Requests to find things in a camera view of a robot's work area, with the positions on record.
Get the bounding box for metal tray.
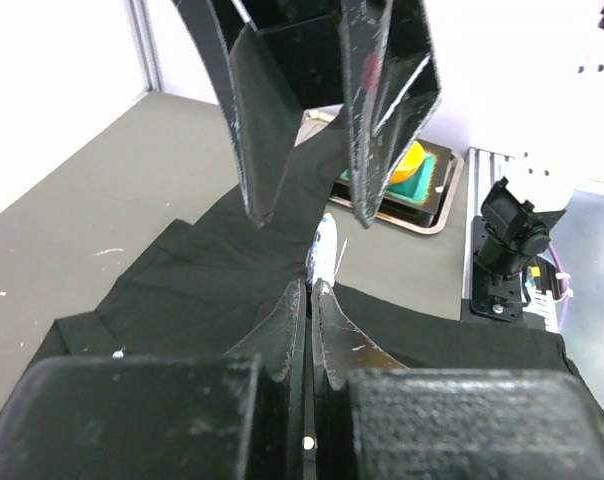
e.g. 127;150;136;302
295;109;464;235

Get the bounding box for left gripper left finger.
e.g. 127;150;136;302
0;280;306;479

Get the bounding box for orange bowl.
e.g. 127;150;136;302
389;141;426;185

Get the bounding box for round blue painted brooch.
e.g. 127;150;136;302
305;212;348;289

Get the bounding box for black button shirt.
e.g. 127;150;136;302
0;114;604;436

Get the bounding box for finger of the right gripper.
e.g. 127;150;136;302
175;0;344;226
339;0;441;227

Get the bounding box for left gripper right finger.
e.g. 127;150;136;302
311;281;604;479

